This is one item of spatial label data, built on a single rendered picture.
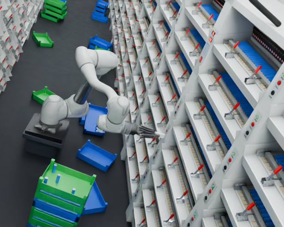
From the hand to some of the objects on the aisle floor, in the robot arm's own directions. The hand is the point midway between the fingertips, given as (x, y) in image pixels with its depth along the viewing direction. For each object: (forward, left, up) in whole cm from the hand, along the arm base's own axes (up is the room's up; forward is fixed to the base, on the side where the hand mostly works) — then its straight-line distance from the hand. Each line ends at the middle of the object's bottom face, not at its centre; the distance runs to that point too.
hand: (159, 134), depth 216 cm
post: (+30, -58, -85) cm, 107 cm away
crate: (-59, +100, -65) cm, 133 cm away
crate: (-42, +55, -76) cm, 102 cm away
